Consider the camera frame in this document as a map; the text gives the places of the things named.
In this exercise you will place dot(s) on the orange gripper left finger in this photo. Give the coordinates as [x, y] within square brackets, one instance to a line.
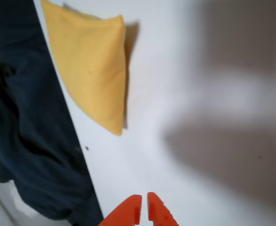
[128, 212]

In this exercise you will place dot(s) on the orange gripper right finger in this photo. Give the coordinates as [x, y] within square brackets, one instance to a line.
[159, 212]

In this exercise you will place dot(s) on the yellow fabric bean bag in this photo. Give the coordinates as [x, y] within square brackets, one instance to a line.
[90, 70]

